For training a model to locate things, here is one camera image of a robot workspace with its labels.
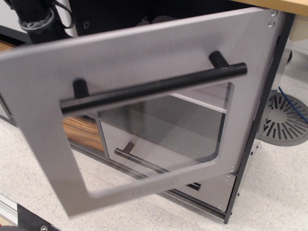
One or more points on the wood-pattern storage bin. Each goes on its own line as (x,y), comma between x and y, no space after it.
(83,131)
(6,46)

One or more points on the grey round slotted base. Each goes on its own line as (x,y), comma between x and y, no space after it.
(285,122)

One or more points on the lower wood-pattern storage bin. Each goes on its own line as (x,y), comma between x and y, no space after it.
(83,131)

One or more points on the aluminium rail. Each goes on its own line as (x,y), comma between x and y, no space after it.
(8,210)

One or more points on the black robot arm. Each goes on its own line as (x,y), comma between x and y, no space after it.
(41,20)

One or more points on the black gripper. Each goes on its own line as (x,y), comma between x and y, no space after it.
(49,33)

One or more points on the wooden countertop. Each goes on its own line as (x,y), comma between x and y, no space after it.
(299,7)

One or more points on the upper wood-pattern storage bin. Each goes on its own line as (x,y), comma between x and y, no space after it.
(6,46)

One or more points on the black toy kitchen frame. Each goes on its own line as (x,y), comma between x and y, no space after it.
(99,16)

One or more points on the black drawer handle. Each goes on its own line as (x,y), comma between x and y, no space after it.
(150,159)

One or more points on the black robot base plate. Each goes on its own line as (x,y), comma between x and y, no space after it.
(28,221)

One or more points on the white oven shelf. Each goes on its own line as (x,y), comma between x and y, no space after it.
(214,97)

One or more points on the grey lower oven drawer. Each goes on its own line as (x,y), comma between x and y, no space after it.
(215,192)

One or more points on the black oven door handle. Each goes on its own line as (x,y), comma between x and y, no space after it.
(222,71)

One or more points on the grey toy oven door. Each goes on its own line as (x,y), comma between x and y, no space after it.
(35,79)

